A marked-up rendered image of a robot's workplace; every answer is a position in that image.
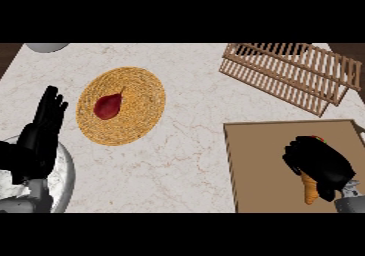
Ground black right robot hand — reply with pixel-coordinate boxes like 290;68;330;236
281;134;358;203

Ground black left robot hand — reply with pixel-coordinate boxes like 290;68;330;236
0;85;71;186

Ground brown rectangular tray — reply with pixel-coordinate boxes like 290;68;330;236
222;118;365;214

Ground wooden slatted tiered shelf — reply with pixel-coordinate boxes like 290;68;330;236
217;42;364;118

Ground small red green food item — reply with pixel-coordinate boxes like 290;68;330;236
310;134;330;144

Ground white marble round plate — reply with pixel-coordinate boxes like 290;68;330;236
0;134;76;214

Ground dark red pear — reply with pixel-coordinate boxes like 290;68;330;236
92;87;127;121

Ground round woven yellow placemat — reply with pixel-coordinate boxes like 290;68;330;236
74;66;167;147

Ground pale grey rounded object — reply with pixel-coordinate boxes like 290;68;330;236
24;42;71;54

